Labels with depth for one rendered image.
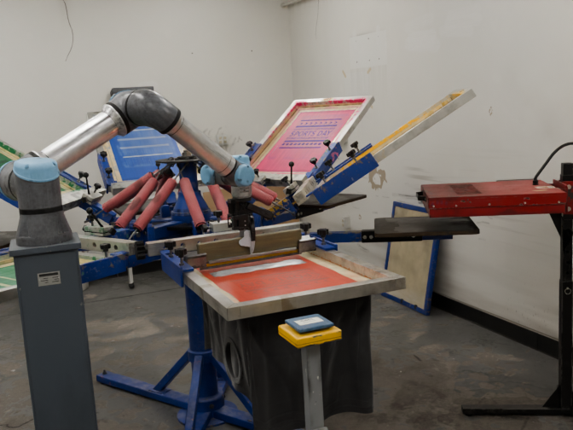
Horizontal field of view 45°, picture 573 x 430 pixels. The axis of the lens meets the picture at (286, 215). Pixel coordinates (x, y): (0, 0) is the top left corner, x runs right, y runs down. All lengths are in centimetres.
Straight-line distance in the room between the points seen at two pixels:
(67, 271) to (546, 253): 293
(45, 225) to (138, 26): 482
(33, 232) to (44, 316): 23
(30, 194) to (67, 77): 460
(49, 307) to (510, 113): 308
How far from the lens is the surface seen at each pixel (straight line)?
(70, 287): 199
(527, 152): 423
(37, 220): 198
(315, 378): 187
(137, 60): 664
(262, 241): 256
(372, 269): 227
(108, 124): 221
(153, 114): 215
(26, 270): 198
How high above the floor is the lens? 155
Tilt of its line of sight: 9 degrees down
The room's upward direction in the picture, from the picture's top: 3 degrees counter-clockwise
